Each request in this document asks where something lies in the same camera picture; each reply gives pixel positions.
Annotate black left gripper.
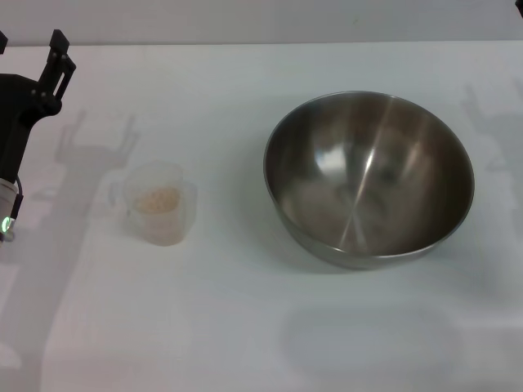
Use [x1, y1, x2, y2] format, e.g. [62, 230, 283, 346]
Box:
[0, 29, 78, 181]

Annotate beige rice grains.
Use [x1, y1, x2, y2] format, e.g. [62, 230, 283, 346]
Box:
[134, 185, 181, 214]

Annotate clear plastic measuring cup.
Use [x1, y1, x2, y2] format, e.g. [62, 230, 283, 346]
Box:
[106, 161, 199, 247]

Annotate stainless steel mixing bowl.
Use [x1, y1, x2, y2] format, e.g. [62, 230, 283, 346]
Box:
[262, 90, 476, 271]

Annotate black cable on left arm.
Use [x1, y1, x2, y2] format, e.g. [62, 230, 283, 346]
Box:
[11, 175, 25, 230]

